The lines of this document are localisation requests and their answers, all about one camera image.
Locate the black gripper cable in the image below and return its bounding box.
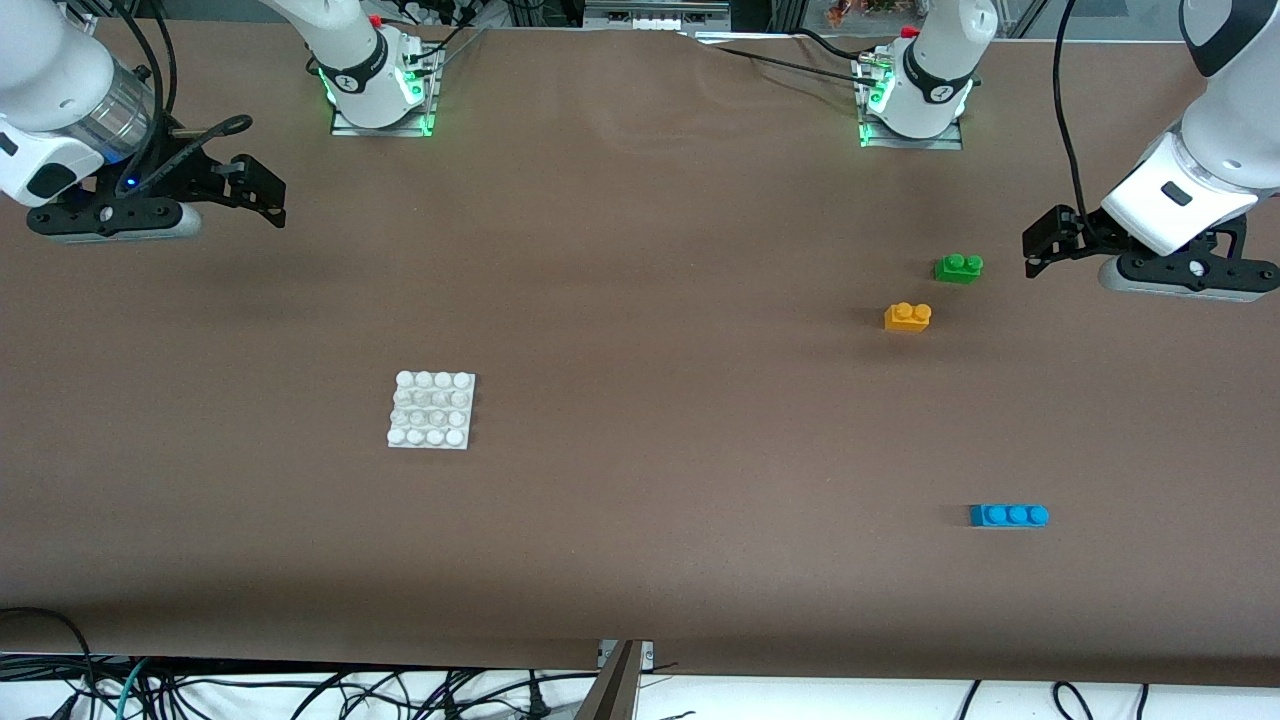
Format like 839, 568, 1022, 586
100, 0, 256, 196
1052, 0, 1091, 221

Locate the aluminium frame structure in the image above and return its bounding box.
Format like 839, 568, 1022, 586
583, 0, 736, 33

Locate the blue three-stud block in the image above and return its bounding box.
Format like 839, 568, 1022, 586
969, 503, 1051, 529

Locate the brown table cover sheet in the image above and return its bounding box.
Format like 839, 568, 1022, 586
0, 22, 1280, 691

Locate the teal floor cable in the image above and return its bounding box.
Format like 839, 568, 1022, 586
112, 657, 153, 720

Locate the black looped floor cable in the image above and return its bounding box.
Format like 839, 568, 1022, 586
0, 606, 101, 720

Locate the aluminium frame bar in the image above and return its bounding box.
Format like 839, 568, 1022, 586
575, 640, 656, 720

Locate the white studded base plate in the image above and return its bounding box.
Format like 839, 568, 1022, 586
387, 370, 477, 451

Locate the black arm base cable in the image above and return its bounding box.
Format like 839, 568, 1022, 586
793, 27, 886, 63
690, 32, 873, 79

